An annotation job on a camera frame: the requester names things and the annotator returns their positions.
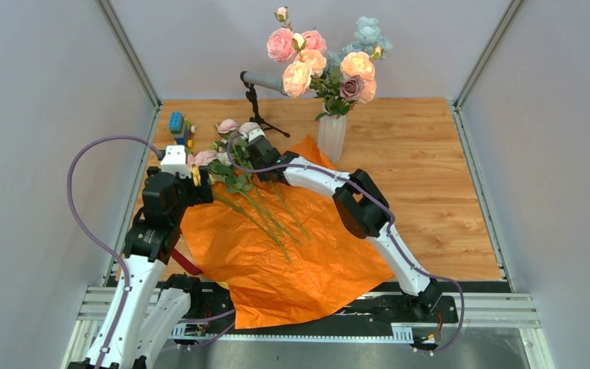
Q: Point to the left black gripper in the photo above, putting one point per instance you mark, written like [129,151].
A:
[201,194]

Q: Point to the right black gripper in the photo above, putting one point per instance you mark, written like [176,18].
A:
[254,161]

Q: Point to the yellow flower bouquet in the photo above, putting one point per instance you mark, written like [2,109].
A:
[220,160]

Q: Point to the peach rose flower stem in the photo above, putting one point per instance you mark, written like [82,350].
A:
[298,75]

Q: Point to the orange yellow wrapping paper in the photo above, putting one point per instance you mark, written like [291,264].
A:
[329,269]

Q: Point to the light blue flower stem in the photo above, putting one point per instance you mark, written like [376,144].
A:
[368,38]

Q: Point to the pink rose flower stem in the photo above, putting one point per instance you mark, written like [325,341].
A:
[284,43]

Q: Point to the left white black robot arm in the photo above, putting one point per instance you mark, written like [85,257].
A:
[132,334]

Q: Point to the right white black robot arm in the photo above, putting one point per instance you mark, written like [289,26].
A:
[362,208]

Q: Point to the white ribbed vase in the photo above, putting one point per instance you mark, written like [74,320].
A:
[331,135]

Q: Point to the orange flowers in vase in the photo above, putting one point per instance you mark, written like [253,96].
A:
[350,82]

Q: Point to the colourful toy block train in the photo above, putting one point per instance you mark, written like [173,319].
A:
[181,129]

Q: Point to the silver microphone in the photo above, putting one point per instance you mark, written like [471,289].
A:
[253,79]

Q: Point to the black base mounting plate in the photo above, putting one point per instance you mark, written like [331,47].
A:
[370,317]

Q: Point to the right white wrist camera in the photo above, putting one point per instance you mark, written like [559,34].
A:
[254,133]

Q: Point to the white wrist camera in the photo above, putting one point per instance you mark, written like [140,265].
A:
[254,133]
[175,161]

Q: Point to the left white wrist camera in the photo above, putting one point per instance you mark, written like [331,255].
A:
[175,161]

